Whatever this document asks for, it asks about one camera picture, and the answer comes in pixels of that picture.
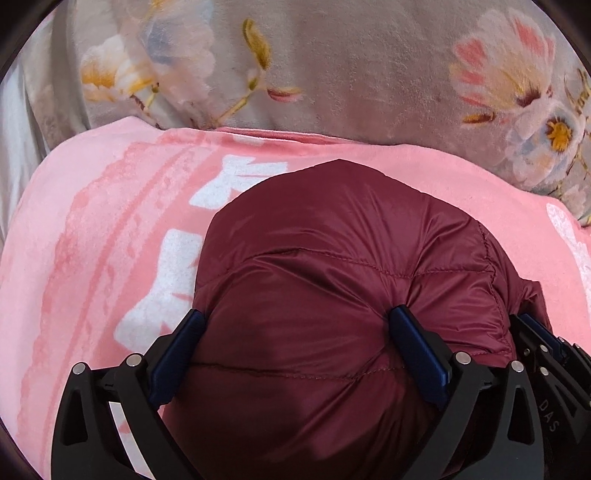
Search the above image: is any maroon quilted puffer jacket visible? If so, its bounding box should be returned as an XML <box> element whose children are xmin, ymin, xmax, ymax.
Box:
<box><xmin>161</xmin><ymin>158</ymin><xmax>555</xmax><ymax>480</ymax></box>

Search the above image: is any pink printed blanket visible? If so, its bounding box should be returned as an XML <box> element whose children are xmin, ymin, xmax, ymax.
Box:
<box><xmin>0</xmin><ymin>115</ymin><xmax>591</xmax><ymax>480</ymax></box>

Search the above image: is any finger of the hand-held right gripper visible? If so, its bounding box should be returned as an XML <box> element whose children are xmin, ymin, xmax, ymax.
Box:
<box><xmin>556</xmin><ymin>336</ymin><xmax>591</xmax><ymax>411</ymax></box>
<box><xmin>510</xmin><ymin>313</ymin><xmax>591</xmax><ymax>463</ymax></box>

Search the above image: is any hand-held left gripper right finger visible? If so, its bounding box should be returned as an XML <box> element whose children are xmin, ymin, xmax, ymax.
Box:
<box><xmin>389</xmin><ymin>305</ymin><xmax>549</xmax><ymax>480</ymax></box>

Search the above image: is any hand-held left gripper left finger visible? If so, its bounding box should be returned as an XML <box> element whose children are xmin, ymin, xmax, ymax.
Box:
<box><xmin>50</xmin><ymin>309</ymin><xmax>205</xmax><ymax>480</ymax></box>

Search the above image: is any white bed sheet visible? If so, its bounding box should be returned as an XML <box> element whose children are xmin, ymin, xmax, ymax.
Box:
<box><xmin>0</xmin><ymin>60</ymin><xmax>88</xmax><ymax>241</ymax></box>

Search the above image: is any grey floral blanket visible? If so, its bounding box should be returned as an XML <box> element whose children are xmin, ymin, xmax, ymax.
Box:
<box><xmin>14</xmin><ymin>0</ymin><xmax>591</xmax><ymax>227</ymax></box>

